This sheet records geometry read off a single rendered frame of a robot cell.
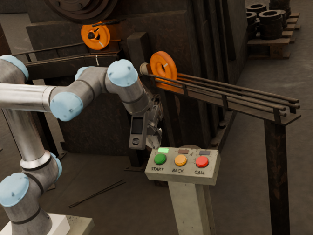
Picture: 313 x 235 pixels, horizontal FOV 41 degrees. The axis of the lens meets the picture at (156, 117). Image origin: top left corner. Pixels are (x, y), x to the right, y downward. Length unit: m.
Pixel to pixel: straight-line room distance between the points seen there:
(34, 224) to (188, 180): 0.60
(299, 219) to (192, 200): 0.71
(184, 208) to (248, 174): 0.87
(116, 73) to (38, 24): 1.38
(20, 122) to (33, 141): 0.09
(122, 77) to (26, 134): 0.54
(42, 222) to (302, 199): 1.20
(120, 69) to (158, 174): 0.43
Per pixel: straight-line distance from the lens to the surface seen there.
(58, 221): 1.70
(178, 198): 1.47
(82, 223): 1.75
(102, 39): 2.19
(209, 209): 1.72
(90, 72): 1.21
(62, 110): 1.11
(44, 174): 1.63
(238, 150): 2.49
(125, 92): 1.17
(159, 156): 1.43
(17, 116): 1.52
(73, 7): 2.08
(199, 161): 1.38
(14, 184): 1.58
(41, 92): 1.19
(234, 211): 2.08
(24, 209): 1.59
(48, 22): 2.48
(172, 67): 1.81
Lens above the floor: 1.40
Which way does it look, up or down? 28 degrees down
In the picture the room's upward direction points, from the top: 12 degrees counter-clockwise
